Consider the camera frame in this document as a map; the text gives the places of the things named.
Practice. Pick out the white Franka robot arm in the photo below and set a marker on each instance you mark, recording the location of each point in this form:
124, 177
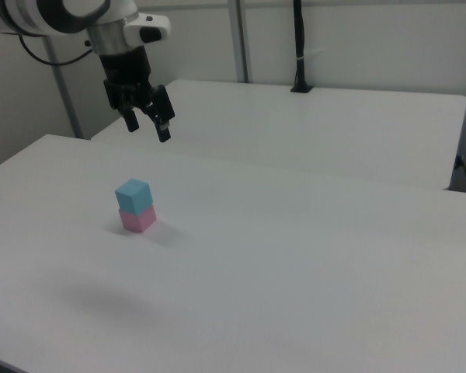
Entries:
27, 15

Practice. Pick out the white zip tie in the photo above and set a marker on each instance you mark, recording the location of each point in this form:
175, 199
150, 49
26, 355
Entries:
307, 54

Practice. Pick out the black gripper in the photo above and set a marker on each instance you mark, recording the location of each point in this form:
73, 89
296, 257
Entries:
126, 68

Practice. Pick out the white side table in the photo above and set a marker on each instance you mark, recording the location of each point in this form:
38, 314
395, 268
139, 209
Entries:
295, 128

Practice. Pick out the black pole with base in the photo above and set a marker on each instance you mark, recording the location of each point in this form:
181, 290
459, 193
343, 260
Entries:
300, 42

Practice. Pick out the grey wall frame post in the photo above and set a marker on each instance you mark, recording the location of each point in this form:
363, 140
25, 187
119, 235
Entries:
240, 39
68, 101

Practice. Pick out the blue cube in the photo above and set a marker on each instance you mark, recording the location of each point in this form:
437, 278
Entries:
134, 196

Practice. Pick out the pink cube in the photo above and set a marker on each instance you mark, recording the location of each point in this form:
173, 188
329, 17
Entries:
138, 222

